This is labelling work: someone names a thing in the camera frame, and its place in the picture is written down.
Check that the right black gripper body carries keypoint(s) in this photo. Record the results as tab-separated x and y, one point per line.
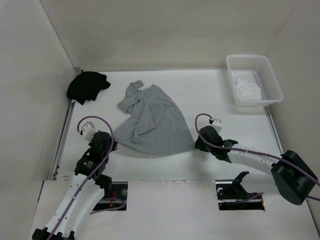
201	145

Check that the grey tank top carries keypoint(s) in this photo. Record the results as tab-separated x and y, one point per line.
156	125

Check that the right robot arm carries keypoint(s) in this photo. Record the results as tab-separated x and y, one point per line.
290	177

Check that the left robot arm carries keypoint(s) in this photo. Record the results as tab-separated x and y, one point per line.
88	186

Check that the white tank top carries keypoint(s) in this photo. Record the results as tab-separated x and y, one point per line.
247	90

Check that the folded black tank tops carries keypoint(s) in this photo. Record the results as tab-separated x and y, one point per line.
86	86

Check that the white plastic basket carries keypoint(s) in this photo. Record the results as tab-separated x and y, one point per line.
256	69

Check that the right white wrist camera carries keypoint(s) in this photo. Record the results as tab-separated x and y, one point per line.
216	124

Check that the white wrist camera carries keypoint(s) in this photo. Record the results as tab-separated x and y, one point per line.
88	130
216	124

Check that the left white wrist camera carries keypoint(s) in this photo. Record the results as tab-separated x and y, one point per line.
88	130

